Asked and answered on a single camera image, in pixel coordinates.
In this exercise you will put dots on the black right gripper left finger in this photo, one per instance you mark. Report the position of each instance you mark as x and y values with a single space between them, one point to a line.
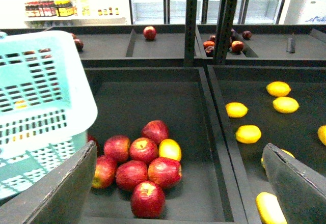
58 197

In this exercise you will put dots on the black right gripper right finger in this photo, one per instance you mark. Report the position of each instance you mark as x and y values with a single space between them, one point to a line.
299 189

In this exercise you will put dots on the light blue plastic basket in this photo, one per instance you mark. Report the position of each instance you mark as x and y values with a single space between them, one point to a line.
47 107

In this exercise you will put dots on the yellow lemon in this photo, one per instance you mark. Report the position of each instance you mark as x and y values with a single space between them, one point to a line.
248 134
236 110
285 105
278 89
269 209

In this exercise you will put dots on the yellow lemon among apples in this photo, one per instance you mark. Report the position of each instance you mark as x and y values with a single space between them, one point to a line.
169 148

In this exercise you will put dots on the red apple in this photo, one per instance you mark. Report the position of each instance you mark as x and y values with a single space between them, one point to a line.
117 147
165 172
143 149
130 174
156 130
147 200
105 172

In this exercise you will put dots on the red apple far tray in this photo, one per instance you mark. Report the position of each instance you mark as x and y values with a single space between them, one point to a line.
149 33

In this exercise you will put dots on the white chest freezer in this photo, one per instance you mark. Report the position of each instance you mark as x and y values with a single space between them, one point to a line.
305 12

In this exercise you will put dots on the white shelf with bottles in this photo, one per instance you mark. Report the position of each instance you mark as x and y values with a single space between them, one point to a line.
78 12

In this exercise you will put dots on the glass door refrigerator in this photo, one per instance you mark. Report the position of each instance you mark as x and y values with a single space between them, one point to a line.
174 11

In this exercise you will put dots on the black shelf post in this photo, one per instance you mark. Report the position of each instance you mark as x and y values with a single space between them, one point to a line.
191 49

